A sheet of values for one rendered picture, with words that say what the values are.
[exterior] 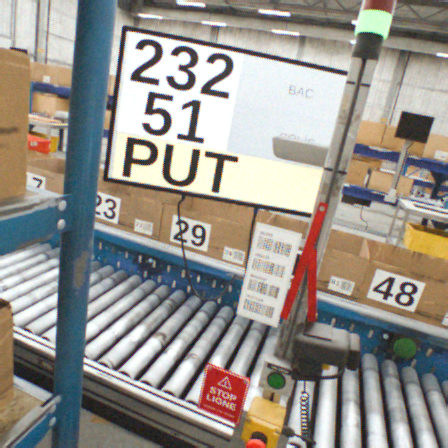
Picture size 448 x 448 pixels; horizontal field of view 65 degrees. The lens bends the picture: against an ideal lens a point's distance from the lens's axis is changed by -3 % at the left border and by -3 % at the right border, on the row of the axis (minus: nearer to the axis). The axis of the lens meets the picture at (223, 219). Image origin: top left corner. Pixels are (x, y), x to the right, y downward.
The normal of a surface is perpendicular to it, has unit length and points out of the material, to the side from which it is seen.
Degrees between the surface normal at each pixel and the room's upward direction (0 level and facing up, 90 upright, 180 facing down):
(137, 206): 91
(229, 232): 91
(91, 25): 90
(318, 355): 90
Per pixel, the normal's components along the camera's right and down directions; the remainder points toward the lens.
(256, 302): -0.32, 0.22
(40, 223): 0.93, 0.26
